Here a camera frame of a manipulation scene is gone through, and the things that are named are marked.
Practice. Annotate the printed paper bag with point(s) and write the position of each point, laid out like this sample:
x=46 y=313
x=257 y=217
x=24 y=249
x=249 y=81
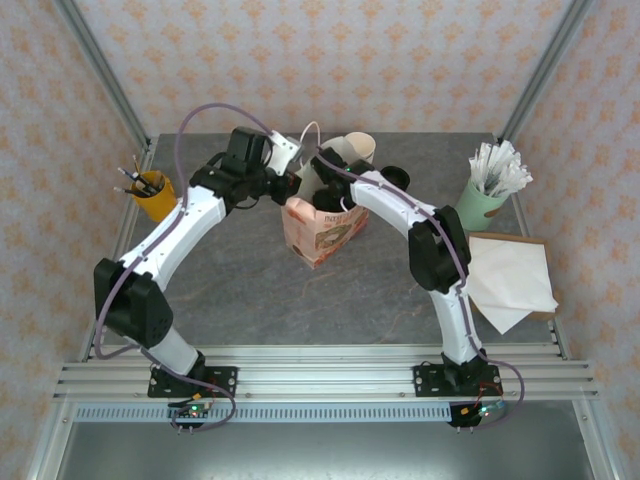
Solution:
x=320 y=240

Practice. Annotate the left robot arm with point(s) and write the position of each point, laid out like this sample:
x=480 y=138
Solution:
x=165 y=235

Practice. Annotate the stack of paper cups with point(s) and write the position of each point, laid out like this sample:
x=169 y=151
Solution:
x=362 y=145

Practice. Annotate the brown wooden stick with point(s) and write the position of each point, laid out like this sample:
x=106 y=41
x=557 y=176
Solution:
x=156 y=181

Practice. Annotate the yellow pen holder cup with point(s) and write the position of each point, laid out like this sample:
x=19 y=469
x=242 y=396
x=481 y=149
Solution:
x=160 y=205

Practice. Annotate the thin pencil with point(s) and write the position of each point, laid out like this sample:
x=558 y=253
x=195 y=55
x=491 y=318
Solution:
x=136 y=164

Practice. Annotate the black pen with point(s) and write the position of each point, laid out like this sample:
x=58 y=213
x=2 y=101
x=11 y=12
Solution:
x=125 y=191
x=131 y=175

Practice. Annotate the mint green straw holder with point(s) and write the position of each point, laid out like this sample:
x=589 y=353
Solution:
x=480 y=210

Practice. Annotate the white paper napkins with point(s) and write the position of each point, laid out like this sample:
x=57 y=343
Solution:
x=510 y=280

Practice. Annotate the left electronics board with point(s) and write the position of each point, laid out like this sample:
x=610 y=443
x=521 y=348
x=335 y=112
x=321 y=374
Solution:
x=192 y=412

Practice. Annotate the electronics board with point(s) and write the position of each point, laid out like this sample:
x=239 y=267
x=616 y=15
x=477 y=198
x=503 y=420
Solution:
x=480 y=412
x=192 y=412

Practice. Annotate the right electronics board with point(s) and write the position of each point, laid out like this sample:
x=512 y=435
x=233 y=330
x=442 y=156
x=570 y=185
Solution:
x=480 y=412

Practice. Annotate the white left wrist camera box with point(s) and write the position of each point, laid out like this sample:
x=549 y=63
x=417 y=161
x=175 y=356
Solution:
x=282 y=152

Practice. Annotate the aluminium rail beam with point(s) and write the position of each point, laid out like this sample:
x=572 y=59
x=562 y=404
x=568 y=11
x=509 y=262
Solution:
x=325 y=372

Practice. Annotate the aluminium frame post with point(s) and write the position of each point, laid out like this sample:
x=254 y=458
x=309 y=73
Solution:
x=100 y=65
x=545 y=65

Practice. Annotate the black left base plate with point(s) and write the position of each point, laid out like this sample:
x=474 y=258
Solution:
x=225 y=382

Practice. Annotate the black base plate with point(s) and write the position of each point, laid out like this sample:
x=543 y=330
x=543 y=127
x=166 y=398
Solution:
x=427 y=382
x=225 y=382

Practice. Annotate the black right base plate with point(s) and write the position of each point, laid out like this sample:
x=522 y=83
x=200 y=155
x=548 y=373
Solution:
x=427 y=382

